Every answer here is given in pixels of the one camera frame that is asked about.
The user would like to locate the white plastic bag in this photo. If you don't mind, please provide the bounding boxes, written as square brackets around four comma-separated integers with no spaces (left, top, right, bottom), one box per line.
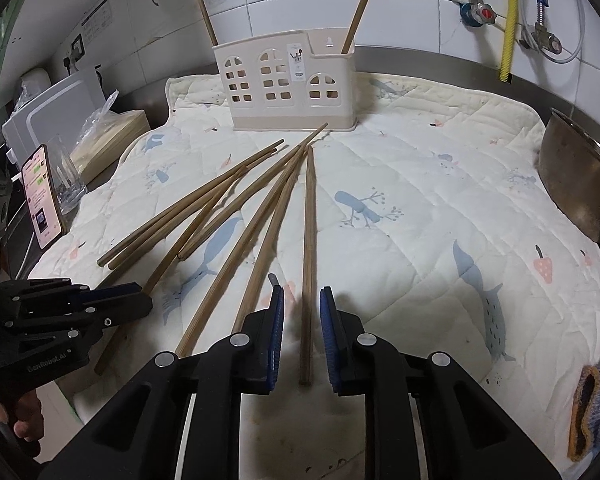
[19,67,52,111]

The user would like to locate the beige plastic chopstick holder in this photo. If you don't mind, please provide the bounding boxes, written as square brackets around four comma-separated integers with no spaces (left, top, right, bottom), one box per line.
[212,30,359,132]

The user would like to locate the clear glass cup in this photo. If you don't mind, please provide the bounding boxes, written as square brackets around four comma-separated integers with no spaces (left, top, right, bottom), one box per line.
[55,135,88,216]

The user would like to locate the metal bowl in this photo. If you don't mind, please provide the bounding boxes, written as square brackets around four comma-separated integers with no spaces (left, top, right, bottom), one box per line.
[537,107,600,243]

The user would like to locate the metal valve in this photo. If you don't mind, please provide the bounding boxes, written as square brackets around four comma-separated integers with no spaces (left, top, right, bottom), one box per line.
[517,22,564,56]

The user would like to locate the single brown chopstick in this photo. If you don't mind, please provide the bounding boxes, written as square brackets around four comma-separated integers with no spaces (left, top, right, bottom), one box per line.
[195,0,219,47]
[341,0,381,55]

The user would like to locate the valve with red handle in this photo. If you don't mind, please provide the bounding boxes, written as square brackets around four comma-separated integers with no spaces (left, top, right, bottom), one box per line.
[454,1,506,29]

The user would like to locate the person's left hand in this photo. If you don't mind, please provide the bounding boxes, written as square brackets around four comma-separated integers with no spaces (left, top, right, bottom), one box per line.
[0,387,44,443]

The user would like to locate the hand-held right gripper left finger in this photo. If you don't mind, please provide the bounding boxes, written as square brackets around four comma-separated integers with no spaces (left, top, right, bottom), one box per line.
[40,285,286,480]

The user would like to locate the orange black knitted potholder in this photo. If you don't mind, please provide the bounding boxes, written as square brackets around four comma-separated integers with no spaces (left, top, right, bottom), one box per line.
[566,364,600,463]

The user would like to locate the white printed quilted mat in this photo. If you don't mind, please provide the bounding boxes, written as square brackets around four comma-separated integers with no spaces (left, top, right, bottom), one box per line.
[72,72,600,471]

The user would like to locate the plastic bag of beige sheets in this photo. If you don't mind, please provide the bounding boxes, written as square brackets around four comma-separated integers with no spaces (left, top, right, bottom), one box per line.
[70,90,151,183]

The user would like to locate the white wall label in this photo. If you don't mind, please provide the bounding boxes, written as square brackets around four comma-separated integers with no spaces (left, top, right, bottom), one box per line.
[80,0,114,31]

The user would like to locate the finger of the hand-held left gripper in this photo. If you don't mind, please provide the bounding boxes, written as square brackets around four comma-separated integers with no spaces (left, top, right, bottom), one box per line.
[0,277,145,311]
[20,294,154,346]

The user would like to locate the smartphone with pink screen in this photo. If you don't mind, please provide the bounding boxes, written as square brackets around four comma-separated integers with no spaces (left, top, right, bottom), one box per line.
[20,144,64,250]

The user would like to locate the pile of wooden chopsticks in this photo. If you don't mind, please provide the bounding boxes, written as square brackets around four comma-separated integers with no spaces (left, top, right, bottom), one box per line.
[94,122,329,387]

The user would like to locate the yellow gas hose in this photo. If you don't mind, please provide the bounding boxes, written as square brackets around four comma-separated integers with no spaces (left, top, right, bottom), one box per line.
[499,0,520,83]

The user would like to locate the wall socket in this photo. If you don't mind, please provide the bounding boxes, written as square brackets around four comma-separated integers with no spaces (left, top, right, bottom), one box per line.
[62,34,87,73]

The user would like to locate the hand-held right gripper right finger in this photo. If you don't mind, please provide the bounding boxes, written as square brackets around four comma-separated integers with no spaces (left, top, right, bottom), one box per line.
[320,286,563,480]

